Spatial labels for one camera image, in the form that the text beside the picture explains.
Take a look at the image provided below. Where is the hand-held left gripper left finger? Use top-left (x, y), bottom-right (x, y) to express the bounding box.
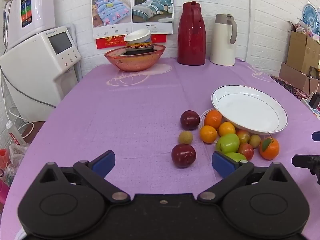
top-left (37, 150), bottom-right (131, 203)

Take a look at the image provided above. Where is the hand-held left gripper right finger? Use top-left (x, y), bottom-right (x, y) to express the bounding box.
top-left (198, 151), bottom-right (290, 203)

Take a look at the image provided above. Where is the green apple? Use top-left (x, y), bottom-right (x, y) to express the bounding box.
top-left (225, 152), bottom-right (247, 163)
top-left (215, 133), bottom-right (240, 155)

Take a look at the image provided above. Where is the tangerine with green leaf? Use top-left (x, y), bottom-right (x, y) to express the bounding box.
top-left (259, 132), bottom-right (280, 160)

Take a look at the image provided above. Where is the small brownish green fruit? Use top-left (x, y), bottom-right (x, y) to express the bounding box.
top-left (178, 131), bottom-right (194, 145)
top-left (249, 134), bottom-right (261, 148)

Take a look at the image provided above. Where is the small white plate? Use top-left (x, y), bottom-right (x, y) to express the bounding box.
top-left (199, 108), bottom-right (221, 144)

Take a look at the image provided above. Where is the large white plate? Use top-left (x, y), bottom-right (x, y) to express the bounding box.
top-left (211, 85), bottom-right (289, 135)

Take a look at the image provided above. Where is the white power strip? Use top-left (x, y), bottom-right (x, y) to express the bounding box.
top-left (301, 97), bottom-right (320, 117)

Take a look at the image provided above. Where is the black box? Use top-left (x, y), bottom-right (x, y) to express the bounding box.
top-left (309, 92), bottom-right (320, 109)

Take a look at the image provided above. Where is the dark red plum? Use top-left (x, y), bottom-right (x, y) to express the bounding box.
top-left (180, 110), bottom-right (200, 131)
top-left (171, 144), bottom-right (197, 169)

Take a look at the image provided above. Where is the orange with stem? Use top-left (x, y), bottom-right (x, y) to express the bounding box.
top-left (204, 109), bottom-right (223, 130)

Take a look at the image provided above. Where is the dark patterned blanket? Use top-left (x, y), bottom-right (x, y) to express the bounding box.
top-left (269, 74), bottom-right (310, 101)

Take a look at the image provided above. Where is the purple tablecloth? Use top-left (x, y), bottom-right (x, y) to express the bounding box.
top-left (0, 57), bottom-right (320, 240)

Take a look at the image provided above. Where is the flat cardboard box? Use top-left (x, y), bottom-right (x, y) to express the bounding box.
top-left (279, 62), bottom-right (320, 96)

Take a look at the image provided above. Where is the black lamp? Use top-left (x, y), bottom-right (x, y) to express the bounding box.
top-left (309, 66), bottom-right (320, 81)

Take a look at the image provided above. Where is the tall cardboard box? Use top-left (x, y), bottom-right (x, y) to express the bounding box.
top-left (286, 31), bottom-right (320, 74)

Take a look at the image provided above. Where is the clear plastic bag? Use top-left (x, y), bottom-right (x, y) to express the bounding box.
top-left (4, 143), bottom-right (29, 186)

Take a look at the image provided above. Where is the plastic bottle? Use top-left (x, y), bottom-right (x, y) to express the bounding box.
top-left (5, 122), bottom-right (24, 147)

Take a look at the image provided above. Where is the red container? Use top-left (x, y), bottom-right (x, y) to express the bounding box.
top-left (0, 149), bottom-right (12, 178)

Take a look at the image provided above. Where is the orange glass bowl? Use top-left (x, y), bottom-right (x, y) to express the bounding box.
top-left (104, 44), bottom-right (167, 72)

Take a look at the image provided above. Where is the white appliance with screen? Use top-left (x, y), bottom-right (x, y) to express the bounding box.
top-left (0, 26), bottom-right (82, 122)

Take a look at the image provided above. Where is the white thermos jug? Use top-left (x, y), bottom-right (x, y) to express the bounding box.
top-left (210, 14), bottom-right (238, 67)

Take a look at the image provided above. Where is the dark bowl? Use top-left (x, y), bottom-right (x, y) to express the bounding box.
top-left (120, 45), bottom-right (160, 56)

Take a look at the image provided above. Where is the blue decorative plate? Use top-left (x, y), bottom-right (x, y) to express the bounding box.
top-left (301, 2), bottom-right (320, 36)

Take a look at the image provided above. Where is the patterned bowl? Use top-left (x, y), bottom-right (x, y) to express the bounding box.
top-left (125, 41), bottom-right (153, 49)

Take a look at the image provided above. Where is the red thermos jug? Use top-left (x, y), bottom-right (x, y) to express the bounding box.
top-left (177, 2), bottom-right (206, 66)

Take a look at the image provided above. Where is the white bowl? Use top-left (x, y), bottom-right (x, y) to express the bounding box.
top-left (123, 29), bottom-right (152, 43)

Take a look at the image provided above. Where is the white cable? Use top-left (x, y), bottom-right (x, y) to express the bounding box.
top-left (0, 67), bottom-right (34, 140)

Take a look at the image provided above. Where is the red wall poster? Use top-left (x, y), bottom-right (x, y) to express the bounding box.
top-left (96, 33), bottom-right (167, 49)

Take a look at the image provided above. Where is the white wall conduit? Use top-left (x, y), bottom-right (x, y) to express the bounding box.
top-left (243, 0), bottom-right (252, 62)

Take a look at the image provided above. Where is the bedding wall poster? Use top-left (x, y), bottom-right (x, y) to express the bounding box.
top-left (90, 0), bottom-right (175, 40)

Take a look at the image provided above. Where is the white wall water purifier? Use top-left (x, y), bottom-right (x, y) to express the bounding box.
top-left (14, 0), bottom-right (56, 46)

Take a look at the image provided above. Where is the grey hose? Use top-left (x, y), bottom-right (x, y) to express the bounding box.
top-left (2, 0), bottom-right (16, 47)

